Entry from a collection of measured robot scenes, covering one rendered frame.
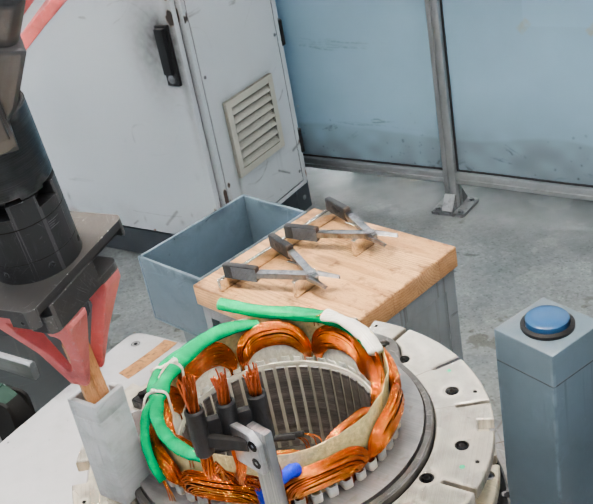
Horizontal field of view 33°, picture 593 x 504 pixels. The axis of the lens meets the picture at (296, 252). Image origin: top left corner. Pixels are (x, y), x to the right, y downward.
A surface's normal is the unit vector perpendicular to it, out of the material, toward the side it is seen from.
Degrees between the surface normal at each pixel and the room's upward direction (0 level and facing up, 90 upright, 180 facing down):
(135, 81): 90
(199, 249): 90
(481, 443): 0
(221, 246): 90
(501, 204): 0
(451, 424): 0
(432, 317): 90
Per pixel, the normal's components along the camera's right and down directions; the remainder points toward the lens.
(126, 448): 0.81, 0.15
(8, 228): 0.06, 0.55
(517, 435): -0.78, 0.41
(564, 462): 0.60, 0.29
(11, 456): -0.17, -0.86
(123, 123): -0.53, 0.49
